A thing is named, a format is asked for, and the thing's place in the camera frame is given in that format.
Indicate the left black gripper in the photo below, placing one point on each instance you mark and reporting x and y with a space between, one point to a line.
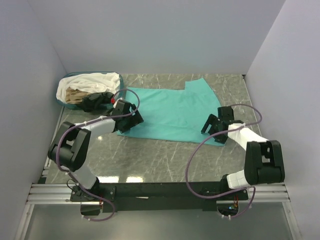
136 119

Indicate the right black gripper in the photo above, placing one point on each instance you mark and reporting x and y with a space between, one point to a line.
213 120

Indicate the teal t shirt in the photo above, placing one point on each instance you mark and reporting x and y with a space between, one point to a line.
174 115

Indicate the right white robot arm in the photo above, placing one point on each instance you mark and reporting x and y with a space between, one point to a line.
263 162

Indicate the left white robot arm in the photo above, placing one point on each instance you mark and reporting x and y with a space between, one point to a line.
70 145

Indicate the white t shirt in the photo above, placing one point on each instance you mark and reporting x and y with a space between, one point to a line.
90 82

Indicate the black t shirt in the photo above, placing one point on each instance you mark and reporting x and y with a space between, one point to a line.
96 101

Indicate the tan t shirt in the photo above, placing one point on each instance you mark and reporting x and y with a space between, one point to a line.
75 96

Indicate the teal laundry basket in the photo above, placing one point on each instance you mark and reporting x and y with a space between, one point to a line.
120 87

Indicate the black base beam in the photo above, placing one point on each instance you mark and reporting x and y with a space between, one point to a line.
139 196

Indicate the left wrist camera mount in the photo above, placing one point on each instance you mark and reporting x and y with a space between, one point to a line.
114 101

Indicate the aluminium frame rail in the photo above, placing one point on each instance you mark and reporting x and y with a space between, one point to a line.
50 189

